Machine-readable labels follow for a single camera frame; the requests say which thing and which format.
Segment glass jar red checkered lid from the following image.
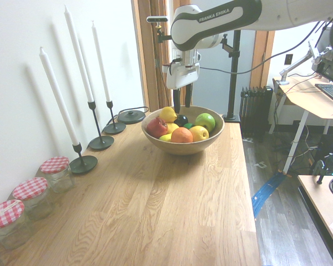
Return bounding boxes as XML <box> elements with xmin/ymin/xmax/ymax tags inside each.
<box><xmin>39</xmin><ymin>156</ymin><xmax>76</xmax><ymax>194</ymax></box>
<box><xmin>12</xmin><ymin>177</ymin><xmax>53</xmax><ymax>222</ymax></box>

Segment dark avocado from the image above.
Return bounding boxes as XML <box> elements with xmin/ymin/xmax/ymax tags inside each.
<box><xmin>173</xmin><ymin>114</ymin><xmax>190</xmax><ymax>127</ymax></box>

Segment black candle holder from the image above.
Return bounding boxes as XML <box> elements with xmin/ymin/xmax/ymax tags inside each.
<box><xmin>87</xmin><ymin>101</ymin><xmax>115</xmax><ymax>151</ymax></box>
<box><xmin>69</xmin><ymin>142</ymin><xmax>98</xmax><ymax>175</ymax></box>
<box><xmin>103</xmin><ymin>100</ymin><xmax>127</xmax><ymax>136</ymax></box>

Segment yellow lemon in bowl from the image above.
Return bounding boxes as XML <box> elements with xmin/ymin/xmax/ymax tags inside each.
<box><xmin>189</xmin><ymin>125</ymin><xmax>210</xmax><ymax>142</ymax></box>

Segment orange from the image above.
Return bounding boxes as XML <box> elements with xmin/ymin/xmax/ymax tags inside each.
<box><xmin>170</xmin><ymin>126</ymin><xmax>194</xmax><ymax>144</ymax></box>

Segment wooden desk white legs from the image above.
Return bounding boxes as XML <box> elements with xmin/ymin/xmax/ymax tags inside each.
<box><xmin>271</xmin><ymin>75</ymin><xmax>333</xmax><ymax>174</ymax></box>

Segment blue floor cable cover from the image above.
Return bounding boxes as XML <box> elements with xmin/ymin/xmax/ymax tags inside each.
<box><xmin>250</xmin><ymin>172</ymin><xmax>287</xmax><ymax>220</ymax></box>

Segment red apple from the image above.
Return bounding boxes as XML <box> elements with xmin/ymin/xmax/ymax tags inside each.
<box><xmin>146</xmin><ymin>117</ymin><xmax>169</xmax><ymax>139</ymax></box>

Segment stereo camera on stand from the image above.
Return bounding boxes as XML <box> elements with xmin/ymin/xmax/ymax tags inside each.
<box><xmin>146</xmin><ymin>16</ymin><xmax>170</xmax><ymax>24</ymax></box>

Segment black camera stand pole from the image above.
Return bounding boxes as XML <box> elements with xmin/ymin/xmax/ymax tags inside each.
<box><xmin>154</xmin><ymin>22</ymin><xmax>243</xmax><ymax>123</ymax></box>

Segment black table clamp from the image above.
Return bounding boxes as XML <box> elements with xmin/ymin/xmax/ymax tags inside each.
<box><xmin>314</xmin><ymin>160</ymin><xmax>327</xmax><ymax>185</ymax></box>

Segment green apple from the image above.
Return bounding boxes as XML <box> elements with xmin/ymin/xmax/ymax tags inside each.
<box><xmin>194</xmin><ymin>112</ymin><xmax>216</xmax><ymax>133</ymax></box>

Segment wooden fruit bowl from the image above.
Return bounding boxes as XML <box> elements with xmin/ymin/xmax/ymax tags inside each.
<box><xmin>141</xmin><ymin>105</ymin><xmax>226</xmax><ymax>156</ymax></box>

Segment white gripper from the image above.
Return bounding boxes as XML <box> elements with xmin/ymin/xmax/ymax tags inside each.
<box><xmin>166</xmin><ymin>49</ymin><xmax>201</xmax><ymax>114</ymax></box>

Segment labelled jar red checkered lid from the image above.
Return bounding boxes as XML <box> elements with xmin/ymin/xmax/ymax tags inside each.
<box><xmin>0</xmin><ymin>199</ymin><xmax>32</xmax><ymax>250</ymax></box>

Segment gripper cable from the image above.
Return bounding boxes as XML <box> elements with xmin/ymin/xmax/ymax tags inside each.
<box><xmin>195</xmin><ymin>21</ymin><xmax>331</xmax><ymax>75</ymax></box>

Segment black keyboard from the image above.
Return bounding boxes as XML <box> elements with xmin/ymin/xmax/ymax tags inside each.
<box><xmin>314</xmin><ymin>83</ymin><xmax>333</xmax><ymax>101</ymax></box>

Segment yellow lemon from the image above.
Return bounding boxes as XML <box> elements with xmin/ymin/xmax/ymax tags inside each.
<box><xmin>189</xmin><ymin>125</ymin><xmax>210</xmax><ymax>142</ymax></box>
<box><xmin>165</xmin><ymin>122</ymin><xmax>180</xmax><ymax>135</ymax></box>
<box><xmin>159</xmin><ymin>106</ymin><xmax>178</xmax><ymax>123</ymax></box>

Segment tallest white taper candle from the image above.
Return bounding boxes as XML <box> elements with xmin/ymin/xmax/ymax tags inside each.
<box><xmin>64</xmin><ymin>4</ymin><xmax>95</xmax><ymax>103</ymax></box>

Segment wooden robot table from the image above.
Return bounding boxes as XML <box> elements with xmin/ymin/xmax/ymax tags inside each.
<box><xmin>297</xmin><ymin>173</ymin><xmax>333</xmax><ymax>257</ymax></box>

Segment black oil radiator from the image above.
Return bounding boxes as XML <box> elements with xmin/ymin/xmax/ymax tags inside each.
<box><xmin>239</xmin><ymin>85</ymin><xmax>274</xmax><ymax>140</ymax></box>

